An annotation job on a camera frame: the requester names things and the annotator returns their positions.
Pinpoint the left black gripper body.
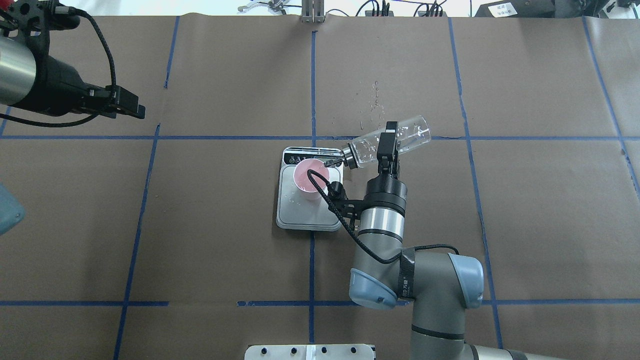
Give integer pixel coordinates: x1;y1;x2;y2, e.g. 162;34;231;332
14;55;117;117

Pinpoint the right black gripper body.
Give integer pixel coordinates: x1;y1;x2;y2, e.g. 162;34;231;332
364;175;408;215

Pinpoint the glass sauce bottle steel spout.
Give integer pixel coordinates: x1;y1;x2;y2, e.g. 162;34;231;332
324;115;432;176

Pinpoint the pink plastic cup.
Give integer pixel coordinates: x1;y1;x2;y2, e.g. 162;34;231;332
293;158;330;201

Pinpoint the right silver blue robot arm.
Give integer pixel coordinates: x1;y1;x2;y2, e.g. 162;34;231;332
343;121;543;360

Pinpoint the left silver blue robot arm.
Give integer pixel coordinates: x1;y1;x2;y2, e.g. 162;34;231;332
1;115;156;246

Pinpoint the silver digital kitchen scale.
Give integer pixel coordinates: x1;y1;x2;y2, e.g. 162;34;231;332
275;146;343;231

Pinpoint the brown paper table cover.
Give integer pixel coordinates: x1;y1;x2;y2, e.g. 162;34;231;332
1;13;639;360

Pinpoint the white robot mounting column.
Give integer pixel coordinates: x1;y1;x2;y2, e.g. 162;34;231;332
244;343;377;360

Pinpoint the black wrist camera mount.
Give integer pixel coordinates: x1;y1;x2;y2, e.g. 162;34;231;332
327;181;364;223

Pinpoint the black camera cable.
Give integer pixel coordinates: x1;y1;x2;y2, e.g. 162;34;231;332
0;5;118;129
307;169;460;265

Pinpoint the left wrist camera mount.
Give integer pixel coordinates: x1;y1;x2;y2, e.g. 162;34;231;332
0;0;84;56

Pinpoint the left black camera cable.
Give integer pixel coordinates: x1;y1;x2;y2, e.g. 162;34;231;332
0;5;118;129

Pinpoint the aluminium frame post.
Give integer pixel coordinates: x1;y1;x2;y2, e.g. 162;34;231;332
301;0;326;24

